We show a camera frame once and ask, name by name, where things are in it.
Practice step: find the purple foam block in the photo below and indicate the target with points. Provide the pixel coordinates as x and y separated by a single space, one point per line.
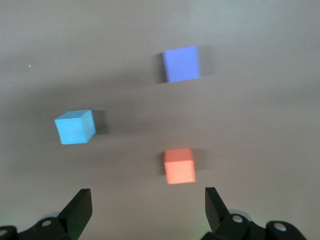
182 64

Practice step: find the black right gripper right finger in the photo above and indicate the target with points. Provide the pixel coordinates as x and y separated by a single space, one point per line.
216 212

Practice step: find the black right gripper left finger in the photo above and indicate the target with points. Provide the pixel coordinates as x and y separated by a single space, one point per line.
77 212

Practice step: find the light blue foam block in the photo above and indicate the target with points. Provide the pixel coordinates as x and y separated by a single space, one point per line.
73 127

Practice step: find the orange foam block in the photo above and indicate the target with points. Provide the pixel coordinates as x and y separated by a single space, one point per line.
179 170

